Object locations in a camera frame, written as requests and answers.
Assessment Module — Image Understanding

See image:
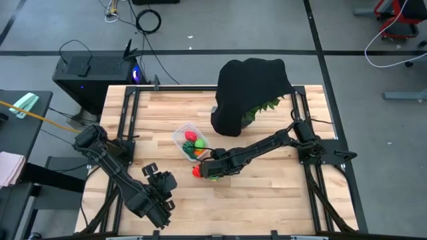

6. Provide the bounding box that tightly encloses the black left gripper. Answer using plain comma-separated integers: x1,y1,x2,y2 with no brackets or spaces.
141,162,178,211

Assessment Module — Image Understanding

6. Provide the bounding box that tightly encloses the striped green toy watermelon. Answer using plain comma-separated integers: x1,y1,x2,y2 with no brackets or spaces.
181,141,197,159

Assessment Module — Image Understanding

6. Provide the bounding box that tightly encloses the clear plastic tupperware container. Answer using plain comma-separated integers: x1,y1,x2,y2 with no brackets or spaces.
171,122,211,162

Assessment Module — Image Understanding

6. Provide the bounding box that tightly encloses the dark plant pot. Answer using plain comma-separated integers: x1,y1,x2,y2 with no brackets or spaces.
240,117,256,130

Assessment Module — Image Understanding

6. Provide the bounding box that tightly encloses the green leafy plant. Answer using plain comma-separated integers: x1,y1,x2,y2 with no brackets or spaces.
242,95,286,126

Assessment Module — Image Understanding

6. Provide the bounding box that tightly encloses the black cloth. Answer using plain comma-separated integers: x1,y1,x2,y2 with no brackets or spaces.
210,57,296,137

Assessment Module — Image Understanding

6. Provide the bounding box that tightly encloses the black computer tower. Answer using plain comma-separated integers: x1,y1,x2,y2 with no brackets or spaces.
52,50,143,116

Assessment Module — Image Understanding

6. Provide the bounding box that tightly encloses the black wifi antenna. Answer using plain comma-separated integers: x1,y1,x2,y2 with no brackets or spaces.
123,38,143,61

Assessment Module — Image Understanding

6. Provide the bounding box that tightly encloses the black side table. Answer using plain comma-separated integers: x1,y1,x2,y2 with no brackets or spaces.
0,89,53,240

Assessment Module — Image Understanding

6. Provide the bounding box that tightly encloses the pink cloth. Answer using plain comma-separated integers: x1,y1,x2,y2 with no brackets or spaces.
0,151,27,188

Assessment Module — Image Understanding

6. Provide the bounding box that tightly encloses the mint green stapler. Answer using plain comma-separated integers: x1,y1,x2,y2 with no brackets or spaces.
9,92,40,119

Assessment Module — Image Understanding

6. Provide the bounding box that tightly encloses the black box at floor edge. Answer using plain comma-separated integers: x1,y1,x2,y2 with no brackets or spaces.
132,0,180,5

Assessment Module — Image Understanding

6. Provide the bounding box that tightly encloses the grey desk foot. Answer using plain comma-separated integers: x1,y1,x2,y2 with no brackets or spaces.
382,88,427,101

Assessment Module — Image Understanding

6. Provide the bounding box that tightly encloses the red and black cart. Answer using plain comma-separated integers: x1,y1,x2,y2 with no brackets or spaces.
373,0,427,41

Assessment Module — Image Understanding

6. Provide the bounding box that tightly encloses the black metal table frame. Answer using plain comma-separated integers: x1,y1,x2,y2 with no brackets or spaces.
79,85,360,234

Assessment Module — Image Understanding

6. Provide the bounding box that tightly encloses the long black floor cable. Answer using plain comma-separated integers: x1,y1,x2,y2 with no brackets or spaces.
126,0,181,86

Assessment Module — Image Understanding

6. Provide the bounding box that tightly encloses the small black box with cable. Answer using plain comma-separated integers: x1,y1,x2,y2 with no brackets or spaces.
59,39,93,77

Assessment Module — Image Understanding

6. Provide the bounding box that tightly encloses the coiled black cable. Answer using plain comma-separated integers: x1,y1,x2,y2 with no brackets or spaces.
135,9,162,35

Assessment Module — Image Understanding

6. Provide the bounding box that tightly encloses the white and yellow cable bundle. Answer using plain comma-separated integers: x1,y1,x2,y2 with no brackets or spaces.
98,0,134,25

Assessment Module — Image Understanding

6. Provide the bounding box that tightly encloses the white floor cable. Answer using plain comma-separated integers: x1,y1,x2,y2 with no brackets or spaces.
364,0,427,69

